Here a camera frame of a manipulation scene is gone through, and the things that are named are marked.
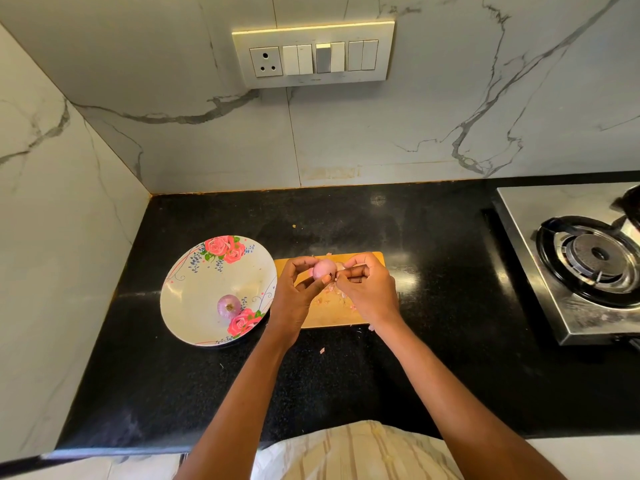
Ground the stainless steel gas stove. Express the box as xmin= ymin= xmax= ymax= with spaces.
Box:
xmin=492 ymin=181 xmax=640 ymax=346

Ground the person's right forearm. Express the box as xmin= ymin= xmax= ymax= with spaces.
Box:
xmin=378 ymin=317 xmax=569 ymax=480

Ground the beige striped garment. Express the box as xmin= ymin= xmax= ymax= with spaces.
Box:
xmin=250 ymin=419 xmax=467 ymax=480

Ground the person's right hand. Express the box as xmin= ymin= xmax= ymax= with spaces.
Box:
xmin=333 ymin=251 xmax=405 ymax=332

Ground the pile of onion peels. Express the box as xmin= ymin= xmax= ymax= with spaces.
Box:
xmin=318 ymin=279 xmax=377 ymax=355

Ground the person's left hand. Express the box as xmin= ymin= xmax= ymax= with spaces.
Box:
xmin=265 ymin=257 xmax=335 ymax=344

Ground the white wall switch panel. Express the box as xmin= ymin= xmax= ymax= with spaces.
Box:
xmin=232 ymin=21 xmax=395 ymax=90

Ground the black stone countertop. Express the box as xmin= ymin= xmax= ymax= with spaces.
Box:
xmin=55 ymin=171 xmax=640 ymax=458

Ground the wooden cutting board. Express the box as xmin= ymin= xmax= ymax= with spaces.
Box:
xmin=275 ymin=251 xmax=386 ymax=330

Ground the person's left forearm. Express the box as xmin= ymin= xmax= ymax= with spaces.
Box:
xmin=175 ymin=327 xmax=297 ymax=480

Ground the black stove burner grate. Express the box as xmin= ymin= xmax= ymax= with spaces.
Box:
xmin=535 ymin=215 xmax=640 ymax=310
xmin=614 ymin=185 xmax=640 ymax=232

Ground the white floral plate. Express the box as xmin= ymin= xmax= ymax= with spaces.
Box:
xmin=160 ymin=235 xmax=278 ymax=348

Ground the small pink onion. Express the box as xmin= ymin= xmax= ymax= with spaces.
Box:
xmin=312 ymin=257 xmax=340 ymax=283
xmin=218 ymin=293 xmax=244 ymax=321

